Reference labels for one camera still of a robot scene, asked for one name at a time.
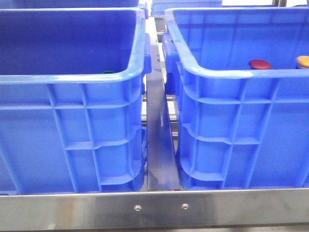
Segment left blue plastic bin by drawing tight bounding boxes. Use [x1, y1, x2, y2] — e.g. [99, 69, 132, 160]
[0, 8, 151, 195]

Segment blue plastic bin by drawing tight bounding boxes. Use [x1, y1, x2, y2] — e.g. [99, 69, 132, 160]
[0, 8, 151, 195]
[164, 7, 309, 190]

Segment right blue plastic bin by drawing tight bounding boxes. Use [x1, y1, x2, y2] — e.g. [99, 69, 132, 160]
[164, 7, 309, 190]

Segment rear right blue bin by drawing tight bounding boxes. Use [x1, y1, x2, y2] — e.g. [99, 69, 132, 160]
[151, 0, 223, 16]

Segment rear left blue bin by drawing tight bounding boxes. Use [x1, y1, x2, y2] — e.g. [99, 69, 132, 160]
[0, 0, 149, 19]

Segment left rail screw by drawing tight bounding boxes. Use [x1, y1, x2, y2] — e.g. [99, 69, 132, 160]
[134, 205, 142, 212]

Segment rail screw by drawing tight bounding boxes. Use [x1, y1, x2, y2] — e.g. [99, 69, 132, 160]
[134, 205, 142, 212]
[182, 203, 189, 210]

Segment right rail screw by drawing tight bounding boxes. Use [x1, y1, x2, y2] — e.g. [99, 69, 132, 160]
[182, 203, 189, 210]

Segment stainless steel front rail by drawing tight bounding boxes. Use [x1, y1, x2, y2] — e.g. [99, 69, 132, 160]
[0, 188, 309, 231]

